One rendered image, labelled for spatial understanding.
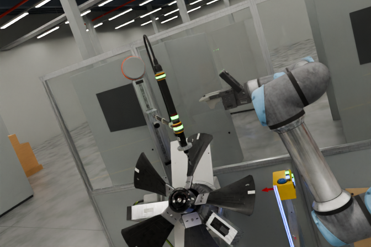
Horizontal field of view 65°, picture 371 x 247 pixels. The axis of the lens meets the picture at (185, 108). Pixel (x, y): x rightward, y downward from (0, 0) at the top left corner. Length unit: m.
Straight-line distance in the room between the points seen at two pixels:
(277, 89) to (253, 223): 1.62
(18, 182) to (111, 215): 4.49
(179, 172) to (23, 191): 5.59
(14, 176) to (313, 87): 6.57
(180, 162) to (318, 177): 1.03
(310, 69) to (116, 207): 2.13
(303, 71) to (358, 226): 0.46
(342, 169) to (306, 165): 1.24
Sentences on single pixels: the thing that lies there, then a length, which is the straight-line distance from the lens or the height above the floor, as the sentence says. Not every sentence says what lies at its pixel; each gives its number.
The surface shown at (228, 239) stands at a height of 0.99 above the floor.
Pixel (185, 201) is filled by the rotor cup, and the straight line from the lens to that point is 1.44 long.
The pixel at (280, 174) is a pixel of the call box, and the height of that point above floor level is 1.07.
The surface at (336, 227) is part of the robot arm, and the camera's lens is 1.01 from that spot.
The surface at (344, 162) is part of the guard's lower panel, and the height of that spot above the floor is 0.89.
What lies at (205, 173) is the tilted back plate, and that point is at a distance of 1.73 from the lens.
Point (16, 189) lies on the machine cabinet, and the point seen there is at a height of 0.33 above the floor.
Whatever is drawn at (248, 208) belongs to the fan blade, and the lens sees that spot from 1.35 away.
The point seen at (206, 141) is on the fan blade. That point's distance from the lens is 1.47.
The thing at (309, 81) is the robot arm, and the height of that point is 1.68.
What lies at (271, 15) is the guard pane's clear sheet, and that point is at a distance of 1.93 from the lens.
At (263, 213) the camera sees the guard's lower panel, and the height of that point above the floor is 0.60.
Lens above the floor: 1.87
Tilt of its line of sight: 10 degrees down
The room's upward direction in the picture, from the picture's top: 18 degrees counter-clockwise
